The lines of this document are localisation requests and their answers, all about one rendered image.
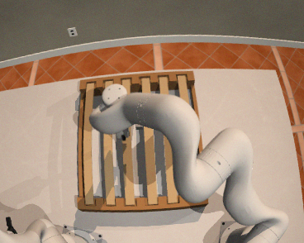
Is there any wooden bed frame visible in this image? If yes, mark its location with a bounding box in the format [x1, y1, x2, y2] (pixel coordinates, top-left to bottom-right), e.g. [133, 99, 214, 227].
[77, 71, 208, 212]

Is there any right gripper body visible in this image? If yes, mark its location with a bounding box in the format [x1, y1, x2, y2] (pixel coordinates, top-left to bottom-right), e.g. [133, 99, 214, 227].
[116, 128, 129, 139]

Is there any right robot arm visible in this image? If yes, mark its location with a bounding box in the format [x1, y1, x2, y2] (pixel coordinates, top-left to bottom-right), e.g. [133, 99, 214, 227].
[89, 84, 289, 243]

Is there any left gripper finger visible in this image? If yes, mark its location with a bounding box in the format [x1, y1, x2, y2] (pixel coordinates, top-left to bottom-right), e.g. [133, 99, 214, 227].
[6, 217, 17, 234]

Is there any tan wooden slat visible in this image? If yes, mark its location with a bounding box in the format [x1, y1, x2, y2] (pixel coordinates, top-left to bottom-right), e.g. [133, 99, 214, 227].
[83, 83, 94, 204]
[142, 78, 158, 204]
[178, 75, 189, 104]
[103, 81, 116, 205]
[122, 79, 135, 205]
[159, 77, 177, 203]

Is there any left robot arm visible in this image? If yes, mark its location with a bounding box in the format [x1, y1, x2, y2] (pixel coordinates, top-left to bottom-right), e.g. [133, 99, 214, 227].
[0, 218, 97, 243]

